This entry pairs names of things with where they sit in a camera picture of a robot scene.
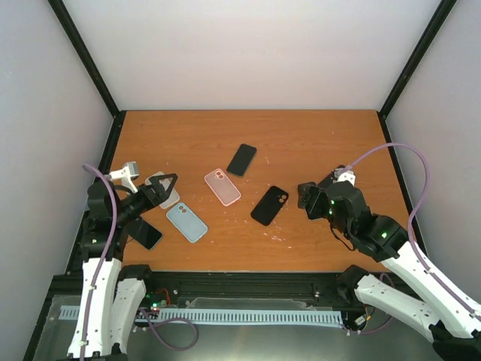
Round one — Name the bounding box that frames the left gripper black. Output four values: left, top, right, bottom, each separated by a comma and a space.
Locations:
115, 173, 177, 224

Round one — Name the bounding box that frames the black phone case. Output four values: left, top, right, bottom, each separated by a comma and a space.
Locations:
250, 186, 289, 226

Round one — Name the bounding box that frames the light blue phone case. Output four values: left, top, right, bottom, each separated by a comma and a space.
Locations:
166, 202, 208, 243

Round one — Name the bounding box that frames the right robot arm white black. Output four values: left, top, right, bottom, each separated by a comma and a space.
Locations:
298, 181, 480, 360

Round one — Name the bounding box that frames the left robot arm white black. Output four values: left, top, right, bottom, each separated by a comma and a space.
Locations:
67, 170, 177, 360

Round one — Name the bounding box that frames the white phone case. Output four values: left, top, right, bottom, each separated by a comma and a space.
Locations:
145, 171, 180, 210

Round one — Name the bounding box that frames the phone with teal edge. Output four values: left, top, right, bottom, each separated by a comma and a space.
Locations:
126, 217, 162, 250

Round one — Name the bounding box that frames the pink phone case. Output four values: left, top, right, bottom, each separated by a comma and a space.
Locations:
204, 168, 241, 207

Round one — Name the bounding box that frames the black phone green edge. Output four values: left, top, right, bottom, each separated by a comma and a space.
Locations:
226, 144, 257, 177

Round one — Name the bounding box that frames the small circuit board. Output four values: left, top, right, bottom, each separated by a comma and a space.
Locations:
145, 288, 171, 312

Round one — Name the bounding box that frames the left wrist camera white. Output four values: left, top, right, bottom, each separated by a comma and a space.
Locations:
107, 161, 140, 193

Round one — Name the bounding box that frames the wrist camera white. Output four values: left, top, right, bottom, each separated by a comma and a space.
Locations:
333, 168, 355, 186
107, 161, 140, 193

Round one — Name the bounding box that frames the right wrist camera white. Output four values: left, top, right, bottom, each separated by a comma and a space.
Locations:
333, 168, 355, 186

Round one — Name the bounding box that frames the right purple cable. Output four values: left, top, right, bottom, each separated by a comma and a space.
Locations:
347, 143, 481, 319

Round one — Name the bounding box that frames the black aluminium frame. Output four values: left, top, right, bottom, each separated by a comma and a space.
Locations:
23, 1, 455, 360

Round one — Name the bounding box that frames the light blue cable duct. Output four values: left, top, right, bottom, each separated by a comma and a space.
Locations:
59, 305, 343, 327

